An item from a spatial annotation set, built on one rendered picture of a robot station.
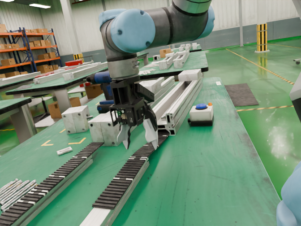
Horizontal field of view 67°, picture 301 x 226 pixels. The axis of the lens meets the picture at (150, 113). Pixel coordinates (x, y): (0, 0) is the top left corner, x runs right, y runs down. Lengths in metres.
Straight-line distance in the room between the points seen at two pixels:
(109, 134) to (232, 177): 0.43
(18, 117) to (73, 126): 1.55
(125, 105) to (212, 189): 0.27
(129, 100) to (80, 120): 0.51
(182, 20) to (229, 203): 0.37
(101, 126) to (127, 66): 0.33
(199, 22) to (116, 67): 0.21
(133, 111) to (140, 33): 0.20
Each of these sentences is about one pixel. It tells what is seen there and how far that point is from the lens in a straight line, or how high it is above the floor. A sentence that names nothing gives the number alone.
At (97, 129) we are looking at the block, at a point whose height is 0.84.
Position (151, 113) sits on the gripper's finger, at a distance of 0.60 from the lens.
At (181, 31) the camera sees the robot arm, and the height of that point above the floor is 1.12.
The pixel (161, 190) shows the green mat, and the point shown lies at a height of 0.78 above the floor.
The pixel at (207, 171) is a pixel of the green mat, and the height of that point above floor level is 0.78.
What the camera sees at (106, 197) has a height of 0.81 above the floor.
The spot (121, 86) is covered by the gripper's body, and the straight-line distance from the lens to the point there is 0.54.
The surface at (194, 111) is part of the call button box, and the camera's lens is 0.87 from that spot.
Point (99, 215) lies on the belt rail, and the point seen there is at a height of 0.81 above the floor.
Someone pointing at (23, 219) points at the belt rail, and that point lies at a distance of 0.61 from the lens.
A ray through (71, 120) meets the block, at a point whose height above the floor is 0.84.
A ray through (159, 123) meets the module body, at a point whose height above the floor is 0.82.
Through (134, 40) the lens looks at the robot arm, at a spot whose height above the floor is 1.12.
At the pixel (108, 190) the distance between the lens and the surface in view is 0.54.
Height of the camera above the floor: 1.11
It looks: 17 degrees down
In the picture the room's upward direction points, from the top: 9 degrees counter-clockwise
